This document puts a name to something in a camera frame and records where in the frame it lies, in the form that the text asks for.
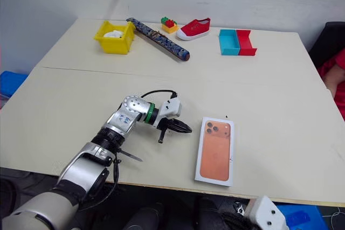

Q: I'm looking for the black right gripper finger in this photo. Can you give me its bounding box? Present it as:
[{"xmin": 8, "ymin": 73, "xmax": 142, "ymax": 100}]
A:
[{"xmin": 222, "ymin": 211, "xmax": 254, "ymax": 230}]

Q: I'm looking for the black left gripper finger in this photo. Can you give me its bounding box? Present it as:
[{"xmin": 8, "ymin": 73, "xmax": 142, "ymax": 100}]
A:
[
  {"xmin": 169, "ymin": 126, "xmax": 193, "ymax": 134},
  {"xmin": 171, "ymin": 119, "xmax": 191, "ymax": 130}
]

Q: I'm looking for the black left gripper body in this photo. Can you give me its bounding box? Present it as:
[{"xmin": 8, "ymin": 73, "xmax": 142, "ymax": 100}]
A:
[{"xmin": 153, "ymin": 117, "xmax": 175, "ymax": 145}]

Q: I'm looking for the white phone box lid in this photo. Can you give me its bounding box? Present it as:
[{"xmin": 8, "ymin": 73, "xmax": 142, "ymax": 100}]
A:
[{"xmin": 194, "ymin": 116, "xmax": 235, "ymax": 187}]

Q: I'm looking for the grey zip tie tail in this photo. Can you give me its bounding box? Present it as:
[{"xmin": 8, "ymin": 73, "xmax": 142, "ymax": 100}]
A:
[{"xmin": 119, "ymin": 150, "xmax": 144, "ymax": 163}]

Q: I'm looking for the blue patterned long case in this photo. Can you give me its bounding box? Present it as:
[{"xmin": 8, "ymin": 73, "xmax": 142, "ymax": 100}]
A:
[{"xmin": 126, "ymin": 17, "xmax": 191, "ymax": 62}]

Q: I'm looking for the blue open tray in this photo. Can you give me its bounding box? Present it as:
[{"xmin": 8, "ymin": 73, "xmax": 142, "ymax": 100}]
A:
[{"xmin": 218, "ymin": 29, "xmax": 242, "ymax": 57}]

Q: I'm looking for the dark rounded shape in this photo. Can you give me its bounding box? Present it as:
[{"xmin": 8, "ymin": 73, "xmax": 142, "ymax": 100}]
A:
[{"xmin": 125, "ymin": 201, "xmax": 165, "ymax": 230}]

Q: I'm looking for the yellow plastic bin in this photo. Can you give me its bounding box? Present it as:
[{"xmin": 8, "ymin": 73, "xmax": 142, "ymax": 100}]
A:
[{"xmin": 93, "ymin": 20, "xmax": 136, "ymax": 55}]

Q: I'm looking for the red canvas shoe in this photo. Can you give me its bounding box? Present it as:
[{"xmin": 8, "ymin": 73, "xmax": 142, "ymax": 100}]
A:
[{"xmin": 175, "ymin": 17, "xmax": 212, "ymax": 42}]

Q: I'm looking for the red open tray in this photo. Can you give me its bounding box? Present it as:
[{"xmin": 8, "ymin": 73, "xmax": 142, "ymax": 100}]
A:
[{"xmin": 236, "ymin": 29, "xmax": 258, "ymax": 57}]

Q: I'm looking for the white crumpled cloth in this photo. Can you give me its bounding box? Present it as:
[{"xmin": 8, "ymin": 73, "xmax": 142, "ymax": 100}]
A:
[{"xmin": 103, "ymin": 29, "xmax": 125, "ymax": 39}]

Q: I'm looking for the blue plastic object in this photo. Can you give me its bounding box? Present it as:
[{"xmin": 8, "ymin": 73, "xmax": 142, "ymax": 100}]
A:
[{"xmin": 0, "ymin": 70, "xmax": 29, "ymax": 99}]

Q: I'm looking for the person in red clothes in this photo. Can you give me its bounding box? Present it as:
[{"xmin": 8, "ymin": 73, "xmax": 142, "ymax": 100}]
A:
[{"xmin": 317, "ymin": 48, "xmax": 345, "ymax": 122}]

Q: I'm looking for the black chair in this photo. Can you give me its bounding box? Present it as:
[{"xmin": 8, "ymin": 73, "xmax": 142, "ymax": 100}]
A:
[{"xmin": 308, "ymin": 20, "xmax": 345, "ymax": 69}]

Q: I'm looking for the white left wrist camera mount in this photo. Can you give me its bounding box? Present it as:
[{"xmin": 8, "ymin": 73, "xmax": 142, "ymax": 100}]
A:
[{"xmin": 157, "ymin": 97, "xmax": 183, "ymax": 121}]

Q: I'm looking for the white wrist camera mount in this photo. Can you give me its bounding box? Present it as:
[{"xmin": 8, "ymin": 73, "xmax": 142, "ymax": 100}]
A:
[
  {"xmin": 248, "ymin": 194, "xmax": 288, "ymax": 230},
  {"xmin": 157, "ymin": 97, "xmax": 183, "ymax": 121}
]

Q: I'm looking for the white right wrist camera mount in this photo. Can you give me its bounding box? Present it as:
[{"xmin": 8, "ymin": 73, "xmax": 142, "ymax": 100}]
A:
[{"xmin": 248, "ymin": 194, "xmax": 288, "ymax": 230}]

